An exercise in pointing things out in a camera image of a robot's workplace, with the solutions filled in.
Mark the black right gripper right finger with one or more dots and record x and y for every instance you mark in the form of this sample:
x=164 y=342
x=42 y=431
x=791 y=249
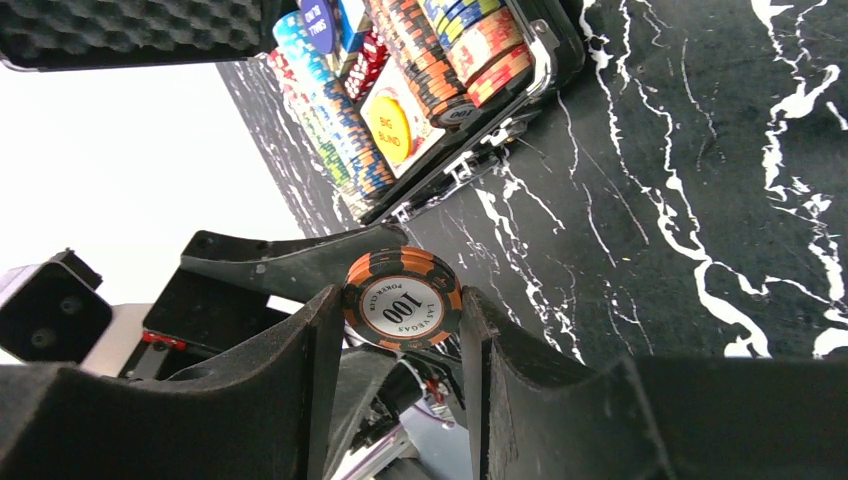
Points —
x=534 y=413

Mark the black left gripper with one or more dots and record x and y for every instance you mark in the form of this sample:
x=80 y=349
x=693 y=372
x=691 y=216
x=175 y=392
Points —
x=197 y=318

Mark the red translucent die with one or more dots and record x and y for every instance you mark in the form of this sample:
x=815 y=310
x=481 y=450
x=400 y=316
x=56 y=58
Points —
x=374 y=53
x=360 y=79

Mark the brown white poker chip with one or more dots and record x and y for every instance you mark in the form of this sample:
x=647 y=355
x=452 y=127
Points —
x=402 y=298

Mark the black poker chip case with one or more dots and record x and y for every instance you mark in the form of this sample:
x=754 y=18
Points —
x=84 y=35

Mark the yellow big blind button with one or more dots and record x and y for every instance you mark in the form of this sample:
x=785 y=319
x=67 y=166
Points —
x=390 y=128

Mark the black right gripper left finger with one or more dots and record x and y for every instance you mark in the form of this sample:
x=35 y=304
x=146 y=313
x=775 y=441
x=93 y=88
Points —
x=172 y=411

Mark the pink green chip row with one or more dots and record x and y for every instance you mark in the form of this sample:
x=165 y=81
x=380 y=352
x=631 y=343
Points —
x=482 y=42

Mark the brown orange chip row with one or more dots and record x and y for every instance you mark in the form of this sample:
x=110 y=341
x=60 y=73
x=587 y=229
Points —
x=428 y=74

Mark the blue playing card deck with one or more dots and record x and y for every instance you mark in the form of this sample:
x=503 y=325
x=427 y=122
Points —
x=354 y=24

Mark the blue small blind button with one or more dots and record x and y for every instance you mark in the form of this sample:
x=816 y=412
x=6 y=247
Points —
x=319 y=21

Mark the blue orange chip row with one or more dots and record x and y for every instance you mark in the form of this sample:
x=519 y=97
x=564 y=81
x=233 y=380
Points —
x=336 y=111

